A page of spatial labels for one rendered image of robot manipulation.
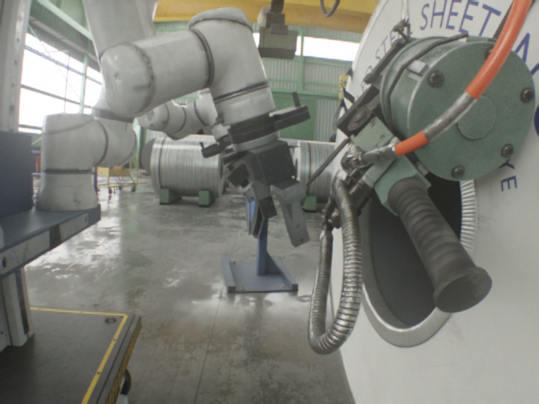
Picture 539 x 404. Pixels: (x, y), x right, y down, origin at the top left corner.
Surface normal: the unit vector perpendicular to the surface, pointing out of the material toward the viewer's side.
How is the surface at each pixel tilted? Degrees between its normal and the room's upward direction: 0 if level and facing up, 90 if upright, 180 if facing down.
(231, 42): 89
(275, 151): 97
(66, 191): 68
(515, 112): 115
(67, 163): 90
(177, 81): 128
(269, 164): 97
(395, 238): 64
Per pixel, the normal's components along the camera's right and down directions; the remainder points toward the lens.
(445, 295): -0.05, 0.51
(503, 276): -1.00, -0.05
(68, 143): 0.62, 0.12
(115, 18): 0.43, 0.18
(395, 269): 0.07, -0.69
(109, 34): 0.16, 0.27
